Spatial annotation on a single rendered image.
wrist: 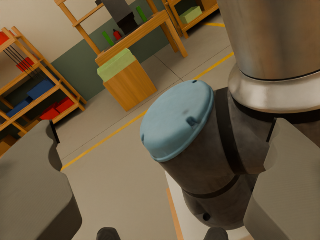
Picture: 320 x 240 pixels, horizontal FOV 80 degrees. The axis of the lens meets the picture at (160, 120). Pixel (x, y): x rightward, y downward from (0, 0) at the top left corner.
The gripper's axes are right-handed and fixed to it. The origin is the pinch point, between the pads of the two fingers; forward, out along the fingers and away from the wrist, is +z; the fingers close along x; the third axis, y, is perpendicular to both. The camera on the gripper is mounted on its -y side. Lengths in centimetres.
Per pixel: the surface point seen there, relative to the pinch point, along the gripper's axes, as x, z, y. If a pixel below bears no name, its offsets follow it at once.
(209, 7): 109, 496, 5
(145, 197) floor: -16, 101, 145
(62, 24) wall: -225, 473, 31
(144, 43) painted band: -47, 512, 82
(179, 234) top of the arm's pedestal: 4.0, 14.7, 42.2
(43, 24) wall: -264, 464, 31
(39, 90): -280, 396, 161
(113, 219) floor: -46, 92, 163
